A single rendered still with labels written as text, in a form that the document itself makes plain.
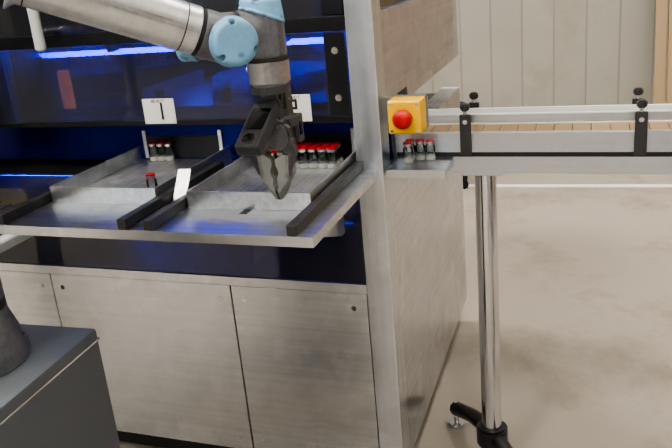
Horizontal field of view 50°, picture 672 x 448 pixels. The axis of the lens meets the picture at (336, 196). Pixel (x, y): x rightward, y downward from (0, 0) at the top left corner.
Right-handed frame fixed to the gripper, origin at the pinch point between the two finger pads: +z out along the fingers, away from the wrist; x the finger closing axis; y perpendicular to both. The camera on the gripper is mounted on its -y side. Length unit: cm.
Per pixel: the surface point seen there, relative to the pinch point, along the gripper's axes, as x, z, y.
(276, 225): -2.2, 3.7, -6.8
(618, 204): -69, 91, 264
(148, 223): 20.9, 2.2, -11.8
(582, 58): -48, 31, 380
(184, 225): 15.6, 3.6, -8.4
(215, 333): 35, 48, 28
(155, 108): 42, -11, 28
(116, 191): 37.3, 0.8, 2.2
